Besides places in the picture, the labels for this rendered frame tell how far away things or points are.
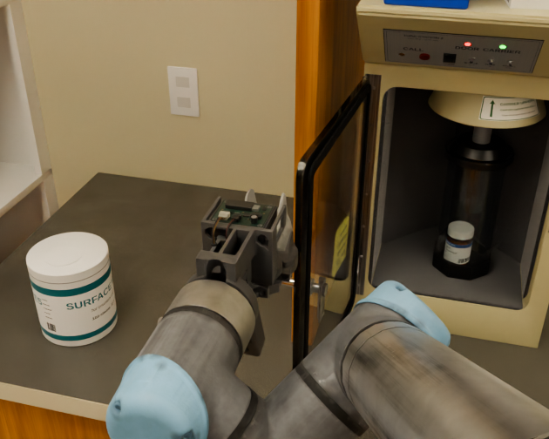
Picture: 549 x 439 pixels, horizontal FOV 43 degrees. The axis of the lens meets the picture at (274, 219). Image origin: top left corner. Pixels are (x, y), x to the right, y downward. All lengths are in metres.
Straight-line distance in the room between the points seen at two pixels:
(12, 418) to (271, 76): 0.85
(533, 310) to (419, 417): 0.85
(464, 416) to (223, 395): 0.24
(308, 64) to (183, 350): 0.52
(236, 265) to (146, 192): 1.07
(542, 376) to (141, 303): 0.69
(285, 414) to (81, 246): 0.71
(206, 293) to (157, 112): 1.11
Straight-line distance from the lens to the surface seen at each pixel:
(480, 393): 0.36
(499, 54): 0.95
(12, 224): 2.04
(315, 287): 0.87
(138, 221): 1.54
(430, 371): 0.40
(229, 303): 0.59
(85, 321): 1.19
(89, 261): 1.16
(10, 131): 1.89
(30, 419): 1.28
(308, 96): 0.96
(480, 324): 1.23
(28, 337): 1.27
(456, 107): 1.07
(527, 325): 1.23
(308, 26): 0.93
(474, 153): 1.14
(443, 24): 0.89
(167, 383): 0.51
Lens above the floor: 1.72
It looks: 31 degrees down
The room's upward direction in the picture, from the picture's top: straight up
